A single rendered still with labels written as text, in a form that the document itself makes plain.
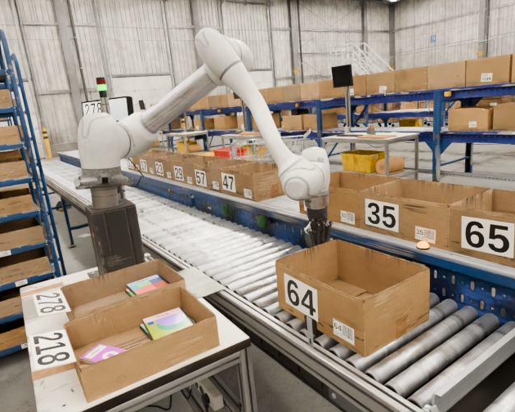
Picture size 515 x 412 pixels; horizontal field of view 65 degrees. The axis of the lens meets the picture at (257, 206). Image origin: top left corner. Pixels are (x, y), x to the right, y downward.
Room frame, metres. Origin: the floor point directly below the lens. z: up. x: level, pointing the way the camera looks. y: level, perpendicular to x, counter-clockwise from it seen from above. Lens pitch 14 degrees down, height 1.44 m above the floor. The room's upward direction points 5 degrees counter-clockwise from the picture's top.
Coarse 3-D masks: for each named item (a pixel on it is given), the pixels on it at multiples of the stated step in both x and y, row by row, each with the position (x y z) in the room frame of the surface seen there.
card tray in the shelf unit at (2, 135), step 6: (12, 126) 2.37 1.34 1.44; (0, 132) 2.34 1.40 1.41; (6, 132) 2.35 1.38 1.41; (12, 132) 2.37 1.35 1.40; (18, 132) 2.38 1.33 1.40; (0, 138) 2.33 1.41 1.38; (6, 138) 2.35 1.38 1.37; (12, 138) 2.36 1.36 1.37; (18, 138) 2.38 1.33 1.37; (0, 144) 2.33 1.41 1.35
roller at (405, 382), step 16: (480, 320) 1.07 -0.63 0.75; (496, 320) 1.08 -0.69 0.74; (464, 336) 1.00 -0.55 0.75; (480, 336) 1.02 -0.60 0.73; (432, 352) 0.94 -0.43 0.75; (448, 352) 0.94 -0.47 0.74; (464, 352) 0.98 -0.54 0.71; (416, 368) 0.89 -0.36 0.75; (432, 368) 0.89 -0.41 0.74; (400, 384) 0.84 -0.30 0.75; (416, 384) 0.85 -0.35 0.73
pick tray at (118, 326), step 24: (96, 312) 1.16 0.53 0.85; (120, 312) 1.20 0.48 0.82; (144, 312) 1.23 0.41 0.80; (192, 312) 1.23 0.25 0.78; (72, 336) 1.11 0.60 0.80; (96, 336) 1.15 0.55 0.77; (120, 336) 1.16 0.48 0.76; (144, 336) 1.15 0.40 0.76; (168, 336) 0.99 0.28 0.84; (192, 336) 1.03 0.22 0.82; (216, 336) 1.07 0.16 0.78; (120, 360) 0.92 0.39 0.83; (144, 360) 0.95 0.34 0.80; (168, 360) 0.99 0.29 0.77; (96, 384) 0.89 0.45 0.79; (120, 384) 0.91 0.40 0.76
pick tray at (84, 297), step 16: (112, 272) 1.49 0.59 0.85; (128, 272) 1.52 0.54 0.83; (144, 272) 1.55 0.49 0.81; (160, 272) 1.58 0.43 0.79; (176, 272) 1.42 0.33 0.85; (64, 288) 1.39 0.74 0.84; (80, 288) 1.42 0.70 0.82; (96, 288) 1.45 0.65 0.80; (112, 288) 1.48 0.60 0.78; (160, 288) 1.30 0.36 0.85; (80, 304) 1.41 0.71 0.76; (96, 304) 1.40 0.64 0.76; (112, 304) 1.21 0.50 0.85
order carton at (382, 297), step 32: (288, 256) 1.30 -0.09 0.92; (320, 256) 1.38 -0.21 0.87; (352, 256) 1.36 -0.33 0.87; (384, 256) 1.24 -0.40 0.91; (320, 288) 1.08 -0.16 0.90; (352, 288) 1.34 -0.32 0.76; (384, 288) 1.24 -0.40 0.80; (416, 288) 1.07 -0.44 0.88; (320, 320) 1.09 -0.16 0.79; (352, 320) 0.98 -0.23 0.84; (384, 320) 0.99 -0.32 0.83; (416, 320) 1.07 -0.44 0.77
